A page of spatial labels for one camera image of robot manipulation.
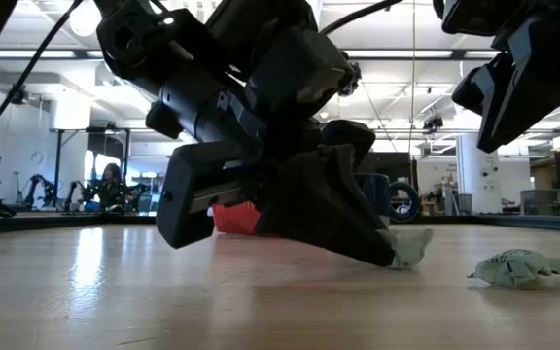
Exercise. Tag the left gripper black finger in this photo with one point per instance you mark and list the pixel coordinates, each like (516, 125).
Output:
(324, 209)

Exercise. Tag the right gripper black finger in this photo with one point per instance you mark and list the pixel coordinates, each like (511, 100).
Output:
(542, 82)
(479, 90)

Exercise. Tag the background black robot arm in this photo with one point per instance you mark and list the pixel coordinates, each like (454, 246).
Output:
(42, 187)

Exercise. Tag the grey waste bin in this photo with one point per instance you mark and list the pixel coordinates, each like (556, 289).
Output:
(465, 204)

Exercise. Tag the red plastic mesh basket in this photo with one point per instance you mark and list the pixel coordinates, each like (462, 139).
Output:
(236, 219)

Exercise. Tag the black ceiling-mounted device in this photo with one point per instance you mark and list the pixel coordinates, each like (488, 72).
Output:
(433, 122)

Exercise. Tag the dark blue ceramic mug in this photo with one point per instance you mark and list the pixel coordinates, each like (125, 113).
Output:
(382, 187)

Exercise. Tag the person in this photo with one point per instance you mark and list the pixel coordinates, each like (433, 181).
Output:
(111, 189)

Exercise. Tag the black panel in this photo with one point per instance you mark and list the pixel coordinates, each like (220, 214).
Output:
(396, 165)

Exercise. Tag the white round pillar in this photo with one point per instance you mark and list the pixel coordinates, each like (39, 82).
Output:
(477, 175)

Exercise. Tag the black ceiling spotlight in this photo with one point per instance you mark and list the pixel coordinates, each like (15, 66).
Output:
(19, 95)

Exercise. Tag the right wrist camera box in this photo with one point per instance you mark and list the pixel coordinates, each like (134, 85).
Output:
(484, 14)

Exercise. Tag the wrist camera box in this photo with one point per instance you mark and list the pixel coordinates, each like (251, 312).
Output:
(299, 73)
(484, 14)

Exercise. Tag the black metal frame stand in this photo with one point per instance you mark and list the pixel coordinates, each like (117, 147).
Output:
(58, 170)

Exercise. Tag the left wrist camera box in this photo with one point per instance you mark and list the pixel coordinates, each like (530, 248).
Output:
(299, 73)

